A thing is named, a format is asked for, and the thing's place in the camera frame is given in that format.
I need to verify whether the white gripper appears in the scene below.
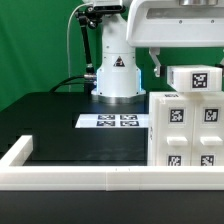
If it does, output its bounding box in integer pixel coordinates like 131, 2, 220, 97
126, 0, 224, 77

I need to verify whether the white cabinet top block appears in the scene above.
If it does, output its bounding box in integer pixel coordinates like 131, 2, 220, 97
167, 65, 222, 92

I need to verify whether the white cabinet body box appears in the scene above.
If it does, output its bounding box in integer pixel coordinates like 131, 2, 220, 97
147, 92, 224, 166

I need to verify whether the white cabinet door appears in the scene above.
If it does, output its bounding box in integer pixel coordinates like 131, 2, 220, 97
191, 100, 224, 166
157, 100, 194, 166

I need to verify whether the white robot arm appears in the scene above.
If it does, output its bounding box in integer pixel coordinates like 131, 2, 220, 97
83, 0, 224, 103

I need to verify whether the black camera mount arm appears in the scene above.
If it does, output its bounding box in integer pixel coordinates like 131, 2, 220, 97
75, 5, 126, 77

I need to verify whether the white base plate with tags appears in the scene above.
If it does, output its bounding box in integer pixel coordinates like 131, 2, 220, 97
75, 114, 148, 128

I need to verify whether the black cable bundle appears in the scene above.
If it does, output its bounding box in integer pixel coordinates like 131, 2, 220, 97
49, 75, 98, 93

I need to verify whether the white cable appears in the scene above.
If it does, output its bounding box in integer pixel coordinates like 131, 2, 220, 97
66, 3, 88, 93

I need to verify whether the white U-shaped obstacle wall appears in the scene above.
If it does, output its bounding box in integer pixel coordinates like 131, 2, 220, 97
0, 135, 224, 191

